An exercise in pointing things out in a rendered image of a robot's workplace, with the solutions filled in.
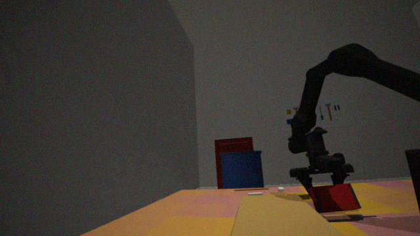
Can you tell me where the tan panel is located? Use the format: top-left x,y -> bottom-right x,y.
231,194 -> 344,236

